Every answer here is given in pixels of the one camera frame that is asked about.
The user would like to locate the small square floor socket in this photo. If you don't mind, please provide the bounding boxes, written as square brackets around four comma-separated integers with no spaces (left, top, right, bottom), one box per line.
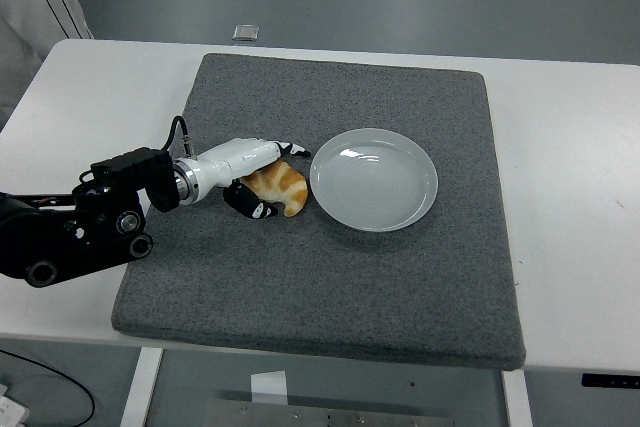
[232,24,261,44]

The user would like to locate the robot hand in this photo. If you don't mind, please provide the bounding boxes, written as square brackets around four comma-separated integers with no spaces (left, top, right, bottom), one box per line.
[185,135,312,221]

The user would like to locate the white round plate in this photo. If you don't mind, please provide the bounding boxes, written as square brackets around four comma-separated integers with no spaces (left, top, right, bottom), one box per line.
[308,127,439,233]

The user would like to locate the white device on floor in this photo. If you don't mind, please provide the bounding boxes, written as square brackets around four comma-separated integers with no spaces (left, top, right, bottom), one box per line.
[0,384,30,427]

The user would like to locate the croissant bread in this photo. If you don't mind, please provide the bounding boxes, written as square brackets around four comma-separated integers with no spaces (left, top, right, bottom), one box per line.
[241,159,308,219]

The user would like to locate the black table control panel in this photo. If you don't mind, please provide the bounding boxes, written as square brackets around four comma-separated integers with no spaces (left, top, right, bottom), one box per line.
[580,372,640,389]

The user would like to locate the black floor cable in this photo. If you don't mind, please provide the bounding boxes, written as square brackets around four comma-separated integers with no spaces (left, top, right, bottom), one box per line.
[0,349,96,427]

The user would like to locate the grey felt mat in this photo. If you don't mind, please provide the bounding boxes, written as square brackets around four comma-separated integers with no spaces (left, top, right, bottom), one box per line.
[110,52,526,372]

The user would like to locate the white table leg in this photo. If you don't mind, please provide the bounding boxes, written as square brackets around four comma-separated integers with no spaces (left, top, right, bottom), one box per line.
[501,369,534,427]
[119,346,164,427]

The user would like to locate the grey metal plate with screws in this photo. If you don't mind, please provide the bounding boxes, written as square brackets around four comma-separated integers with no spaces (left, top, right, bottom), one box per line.
[202,398,454,427]

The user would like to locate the person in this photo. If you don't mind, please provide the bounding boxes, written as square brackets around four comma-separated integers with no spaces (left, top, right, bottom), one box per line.
[0,0,95,133]

